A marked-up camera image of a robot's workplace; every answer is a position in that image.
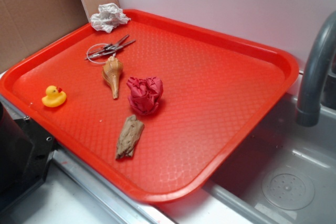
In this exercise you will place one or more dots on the metal tweezers bundle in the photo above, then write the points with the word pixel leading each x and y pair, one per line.
pixel 100 50

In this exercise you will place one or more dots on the red plastic tray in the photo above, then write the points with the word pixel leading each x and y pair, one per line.
pixel 216 89

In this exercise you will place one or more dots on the tan conch seashell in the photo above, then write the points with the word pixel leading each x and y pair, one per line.
pixel 112 71

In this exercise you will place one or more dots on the grey curved faucet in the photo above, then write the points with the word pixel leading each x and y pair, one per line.
pixel 318 82

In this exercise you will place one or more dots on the yellow rubber duck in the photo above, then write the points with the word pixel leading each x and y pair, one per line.
pixel 54 97

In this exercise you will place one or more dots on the brown driftwood piece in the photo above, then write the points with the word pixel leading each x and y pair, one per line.
pixel 129 137

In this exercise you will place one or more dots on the crumpled red paper ball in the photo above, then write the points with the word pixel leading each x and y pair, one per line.
pixel 145 94

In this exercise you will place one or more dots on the grey plastic sink basin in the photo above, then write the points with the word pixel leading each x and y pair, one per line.
pixel 280 173

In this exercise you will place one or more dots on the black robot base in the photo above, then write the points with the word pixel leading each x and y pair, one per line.
pixel 26 150

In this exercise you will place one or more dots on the crumpled white paper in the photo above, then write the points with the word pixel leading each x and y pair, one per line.
pixel 109 17

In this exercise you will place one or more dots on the brown cardboard panel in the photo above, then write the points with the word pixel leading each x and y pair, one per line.
pixel 30 25

